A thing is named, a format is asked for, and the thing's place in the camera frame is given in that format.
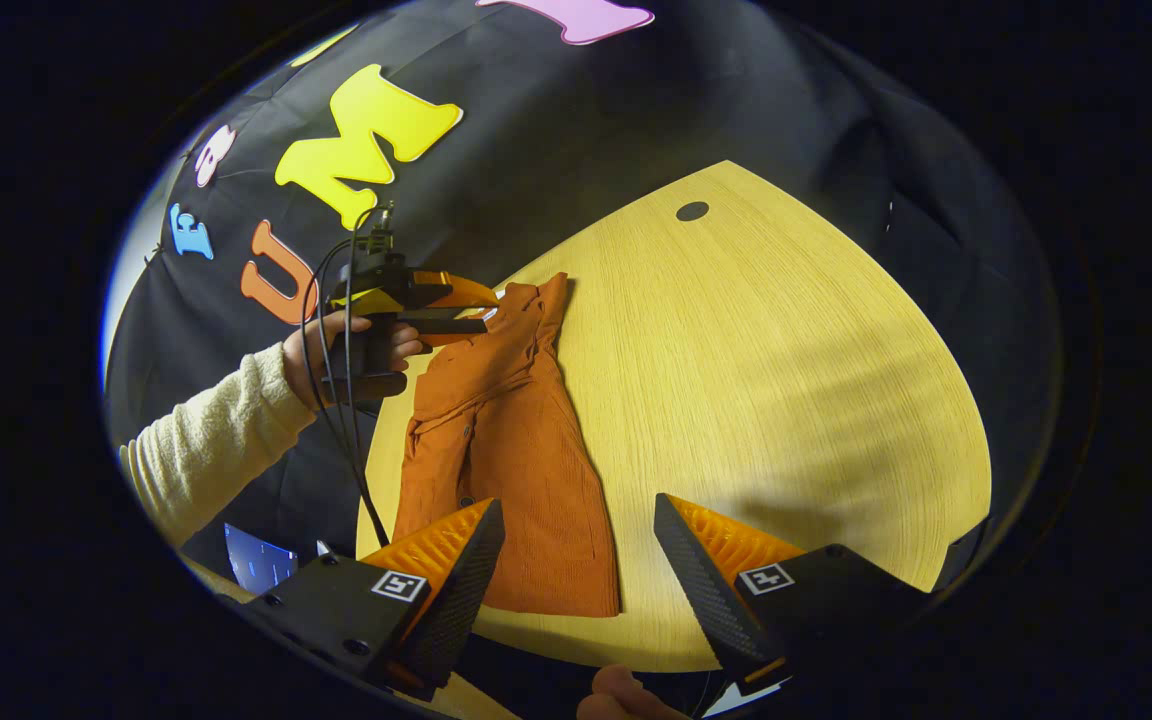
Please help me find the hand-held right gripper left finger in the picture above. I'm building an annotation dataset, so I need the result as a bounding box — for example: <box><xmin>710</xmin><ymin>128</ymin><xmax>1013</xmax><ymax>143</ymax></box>
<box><xmin>246</xmin><ymin>497</ymin><xmax>507</xmax><ymax>701</ymax></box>

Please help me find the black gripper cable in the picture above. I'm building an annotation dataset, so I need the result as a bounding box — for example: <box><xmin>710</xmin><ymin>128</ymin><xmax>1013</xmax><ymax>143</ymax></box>
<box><xmin>298</xmin><ymin>205</ymin><xmax>392</xmax><ymax>549</ymax></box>

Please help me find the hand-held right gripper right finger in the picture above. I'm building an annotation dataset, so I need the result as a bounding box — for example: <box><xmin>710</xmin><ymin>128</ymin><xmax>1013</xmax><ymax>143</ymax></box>
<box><xmin>653</xmin><ymin>492</ymin><xmax>937</xmax><ymax>696</ymax></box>

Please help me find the blue-lit monitor screen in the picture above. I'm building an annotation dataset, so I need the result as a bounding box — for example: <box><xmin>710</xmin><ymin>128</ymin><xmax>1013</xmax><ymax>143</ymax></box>
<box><xmin>224</xmin><ymin>522</ymin><xmax>299</xmax><ymax>597</ymax></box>

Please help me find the black backdrop cloth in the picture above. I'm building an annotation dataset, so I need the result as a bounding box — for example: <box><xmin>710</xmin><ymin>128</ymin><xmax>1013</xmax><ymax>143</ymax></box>
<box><xmin>101</xmin><ymin>0</ymin><xmax>1062</xmax><ymax>601</ymax></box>

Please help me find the orange corduroy shirt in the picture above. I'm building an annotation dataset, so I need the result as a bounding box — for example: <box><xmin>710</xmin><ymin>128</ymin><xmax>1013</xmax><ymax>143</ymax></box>
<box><xmin>391</xmin><ymin>272</ymin><xmax>622</xmax><ymax>618</ymax></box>

